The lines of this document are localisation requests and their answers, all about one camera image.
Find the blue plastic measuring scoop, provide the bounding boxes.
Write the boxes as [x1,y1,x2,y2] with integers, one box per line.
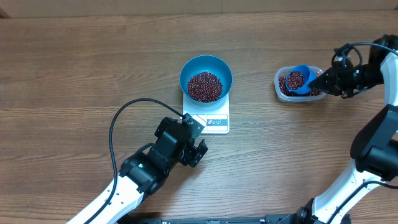
[287,65,317,95]

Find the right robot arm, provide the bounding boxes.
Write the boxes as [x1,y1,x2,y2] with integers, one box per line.
[291,35,397,223]

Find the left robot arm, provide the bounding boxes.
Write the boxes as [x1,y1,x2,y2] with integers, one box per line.
[69,114,208,223]

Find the white digital kitchen scale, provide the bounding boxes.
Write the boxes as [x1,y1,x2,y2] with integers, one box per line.
[183,93,230,134]

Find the red beans in bowl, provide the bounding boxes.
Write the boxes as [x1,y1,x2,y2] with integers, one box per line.
[187,72,223,103]

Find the teal round bowl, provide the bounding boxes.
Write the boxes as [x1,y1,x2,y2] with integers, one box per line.
[179,55,233,102]

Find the red adzuki beans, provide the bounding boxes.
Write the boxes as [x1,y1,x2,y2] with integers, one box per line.
[279,71,321,96]

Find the clear plastic food container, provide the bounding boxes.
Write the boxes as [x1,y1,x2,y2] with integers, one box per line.
[274,65,326,103]

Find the right black camera cable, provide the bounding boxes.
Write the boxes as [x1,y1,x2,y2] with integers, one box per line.
[330,42,398,100]

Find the black camera cable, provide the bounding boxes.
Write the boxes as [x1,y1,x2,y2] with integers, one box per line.
[83,98,187,224]
[330,42,398,100]

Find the left black camera cable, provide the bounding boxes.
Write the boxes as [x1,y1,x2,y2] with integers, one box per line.
[83,98,187,224]

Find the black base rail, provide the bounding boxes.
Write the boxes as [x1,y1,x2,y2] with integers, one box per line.
[117,215,286,224]

